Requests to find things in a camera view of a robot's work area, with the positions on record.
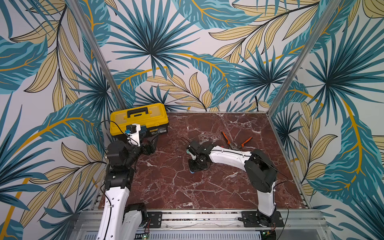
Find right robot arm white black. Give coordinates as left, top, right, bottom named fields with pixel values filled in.
left=187, top=141, right=284, bottom=228

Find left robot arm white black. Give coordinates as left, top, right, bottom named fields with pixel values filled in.
left=97, top=137, right=162, bottom=240

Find yellow black toolbox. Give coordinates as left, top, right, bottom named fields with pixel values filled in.
left=110, top=103, right=169, bottom=137

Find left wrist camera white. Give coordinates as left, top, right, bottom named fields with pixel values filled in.
left=125, top=124, right=141, bottom=147

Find orange handled pliers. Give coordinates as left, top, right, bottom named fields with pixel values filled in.
left=221, top=132, right=253, bottom=151

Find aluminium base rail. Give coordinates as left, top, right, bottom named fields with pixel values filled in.
left=70, top=209, right=334, bottom=240

